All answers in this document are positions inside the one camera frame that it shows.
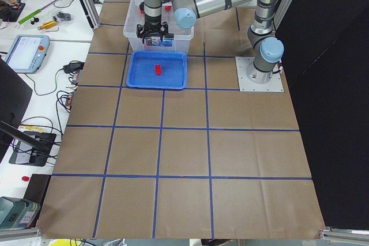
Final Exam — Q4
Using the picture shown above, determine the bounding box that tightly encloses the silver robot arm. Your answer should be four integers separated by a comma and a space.
136, 0, 284, 84

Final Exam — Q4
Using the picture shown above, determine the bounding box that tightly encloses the black electronics box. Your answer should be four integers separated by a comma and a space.
9, 131, 57, 167

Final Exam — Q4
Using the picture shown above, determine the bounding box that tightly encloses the blue teach pendant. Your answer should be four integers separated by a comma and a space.
5, 35, 50, 74

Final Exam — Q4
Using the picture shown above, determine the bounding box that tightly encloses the brass cylinder tool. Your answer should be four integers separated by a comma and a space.
37, 20, 58, 30

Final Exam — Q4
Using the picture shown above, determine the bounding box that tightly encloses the green device case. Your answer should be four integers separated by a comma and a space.
1, 196, 40, 230

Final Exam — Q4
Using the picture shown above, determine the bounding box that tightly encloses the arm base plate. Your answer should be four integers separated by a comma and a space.
235, 56, 284, 93

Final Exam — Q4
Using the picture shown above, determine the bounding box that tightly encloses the blue plastic tray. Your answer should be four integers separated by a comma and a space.
126, 51, 187, 90

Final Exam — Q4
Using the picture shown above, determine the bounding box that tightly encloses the green handled reacher grabber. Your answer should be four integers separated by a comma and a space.
18, 0, 59, 25

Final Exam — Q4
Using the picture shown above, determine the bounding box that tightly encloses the black monitor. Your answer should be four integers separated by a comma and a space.
1, 59, 32, 161

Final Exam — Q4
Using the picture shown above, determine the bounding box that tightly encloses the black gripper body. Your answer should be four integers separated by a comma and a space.
144, 15, 161, 37

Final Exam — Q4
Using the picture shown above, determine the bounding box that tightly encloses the clear plastic storage box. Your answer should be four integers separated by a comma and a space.
123, 0, 194, 53

